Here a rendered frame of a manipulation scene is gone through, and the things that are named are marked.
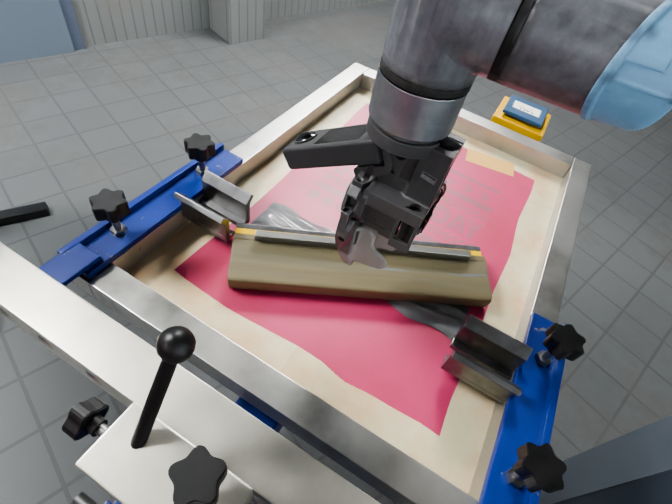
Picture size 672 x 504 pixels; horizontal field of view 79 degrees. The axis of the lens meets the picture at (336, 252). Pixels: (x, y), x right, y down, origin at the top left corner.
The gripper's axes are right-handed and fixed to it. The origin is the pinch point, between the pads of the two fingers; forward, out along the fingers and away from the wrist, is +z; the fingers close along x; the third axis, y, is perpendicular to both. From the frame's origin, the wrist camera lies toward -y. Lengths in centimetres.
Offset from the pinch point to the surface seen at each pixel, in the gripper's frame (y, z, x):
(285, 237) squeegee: -9.5, 4.4, 0.8
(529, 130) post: 15, 10, 71
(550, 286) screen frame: 27.0, 6.4, 19.2
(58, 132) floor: -187, 105, 65
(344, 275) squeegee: 0.1, 6.6, 1.7
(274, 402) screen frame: 2.3, 6.4, -18.2
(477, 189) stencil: 10.7, 10.0, 39.0
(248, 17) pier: -188, 89, 224
